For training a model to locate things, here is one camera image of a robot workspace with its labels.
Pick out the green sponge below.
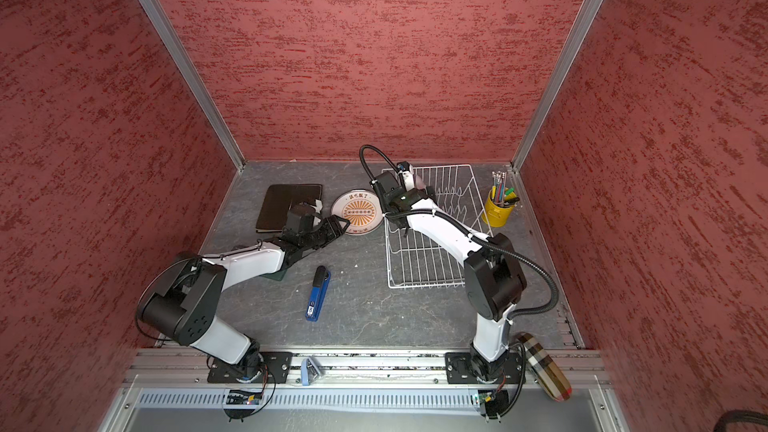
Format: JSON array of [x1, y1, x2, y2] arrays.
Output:
[[262, 270, 287, 281]]

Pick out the pens in cup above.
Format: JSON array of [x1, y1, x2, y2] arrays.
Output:
[[489, 171, 520, 207]]

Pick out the blue black stapler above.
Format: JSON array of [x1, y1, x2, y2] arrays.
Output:
[[305, 266, 331, 322]]

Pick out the yellow pen cup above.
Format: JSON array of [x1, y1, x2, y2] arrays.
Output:
[[481, 187, 520, 228]]

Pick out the plaid patterned roll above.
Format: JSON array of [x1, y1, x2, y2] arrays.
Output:
[[516, 332, 572, 402]]

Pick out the white round plate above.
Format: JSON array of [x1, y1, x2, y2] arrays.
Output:
[[331, 189, 383, 236], [413, 173, 427, 190]]

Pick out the black corrugated cable conduit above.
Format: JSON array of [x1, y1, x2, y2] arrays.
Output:
[[358, 144, 560, 320]]

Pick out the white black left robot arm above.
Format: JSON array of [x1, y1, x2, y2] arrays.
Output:
[[135, 204, 350, 383]]

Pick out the black cable bottom right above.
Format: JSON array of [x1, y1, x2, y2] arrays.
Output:
[[712, 409, 768, 432]]

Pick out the aluminium right corner post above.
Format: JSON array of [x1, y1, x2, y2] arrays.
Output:
[[511, 0, 604, 174]]

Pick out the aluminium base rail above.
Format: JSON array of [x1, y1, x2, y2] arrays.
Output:
[[119, 347, 613, 415]]

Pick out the dark square plate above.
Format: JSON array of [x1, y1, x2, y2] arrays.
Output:
[[255, 183, 323, 233]]

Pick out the white wire dish rack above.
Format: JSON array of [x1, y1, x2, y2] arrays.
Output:
[[385, 164, 493, 289]]

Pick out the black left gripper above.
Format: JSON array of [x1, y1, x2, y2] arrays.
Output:
[[300, 214, 351, 250]]

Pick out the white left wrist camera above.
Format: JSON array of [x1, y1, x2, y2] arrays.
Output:
[[284, 203, 321, 234]]

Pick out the aluminium corner post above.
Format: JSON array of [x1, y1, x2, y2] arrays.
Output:
[[138, 0, 247, 173], [511, 0, 604, 174]]

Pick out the aluminium left corner post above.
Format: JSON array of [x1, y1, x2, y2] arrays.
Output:
[[138, 0, 247, 173]]

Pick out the blue white clip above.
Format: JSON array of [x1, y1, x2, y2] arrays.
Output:
[[300, 356, 325, 387]]

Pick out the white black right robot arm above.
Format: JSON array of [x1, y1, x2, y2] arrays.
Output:
[[370, 171, 527, 383]]

